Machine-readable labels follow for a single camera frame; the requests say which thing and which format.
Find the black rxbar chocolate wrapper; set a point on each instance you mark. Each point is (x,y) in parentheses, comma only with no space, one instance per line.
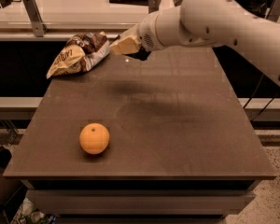
(141,54)

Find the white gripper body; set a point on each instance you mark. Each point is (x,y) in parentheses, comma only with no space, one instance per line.
(145,34)

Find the crumpled packaging on floor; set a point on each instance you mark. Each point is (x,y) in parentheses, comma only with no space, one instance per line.
(28,213)

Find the right metal rail bracket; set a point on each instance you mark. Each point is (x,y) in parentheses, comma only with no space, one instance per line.
(274,11)

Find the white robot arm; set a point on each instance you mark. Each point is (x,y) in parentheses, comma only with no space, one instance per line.
(207,22)

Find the brown chip bag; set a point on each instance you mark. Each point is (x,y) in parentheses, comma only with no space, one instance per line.
(80,54)

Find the dark bin on floor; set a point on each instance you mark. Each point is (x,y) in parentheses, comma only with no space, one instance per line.
(8,187)

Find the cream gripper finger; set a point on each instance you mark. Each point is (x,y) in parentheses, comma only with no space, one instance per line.
(126,45)
(130,33)

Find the orange fruit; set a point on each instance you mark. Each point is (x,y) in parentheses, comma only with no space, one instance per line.
(94,138)

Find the metal rail bracket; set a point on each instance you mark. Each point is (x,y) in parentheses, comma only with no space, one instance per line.
(274,11)
(38,26)
(153,5)

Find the left metal rail bracket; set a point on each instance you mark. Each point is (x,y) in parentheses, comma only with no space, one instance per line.
(38,26)

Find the middle metal rail bracket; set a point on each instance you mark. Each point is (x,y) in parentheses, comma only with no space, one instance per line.
(153,5)

